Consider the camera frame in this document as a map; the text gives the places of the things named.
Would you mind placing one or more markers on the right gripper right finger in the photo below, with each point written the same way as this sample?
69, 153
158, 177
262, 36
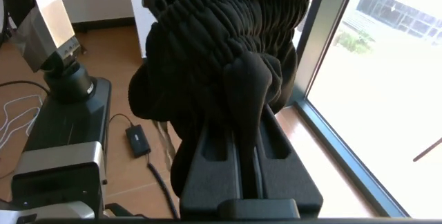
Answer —
290, 182

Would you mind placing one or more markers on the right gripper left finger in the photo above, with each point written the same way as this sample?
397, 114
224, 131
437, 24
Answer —
214, 179

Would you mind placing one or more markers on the black garment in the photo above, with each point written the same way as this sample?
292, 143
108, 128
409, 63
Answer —
207, 44

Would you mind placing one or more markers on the black power adapter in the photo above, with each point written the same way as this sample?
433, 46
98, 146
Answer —
138, 141

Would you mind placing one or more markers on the window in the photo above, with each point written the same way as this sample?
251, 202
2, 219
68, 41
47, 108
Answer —
380, 79

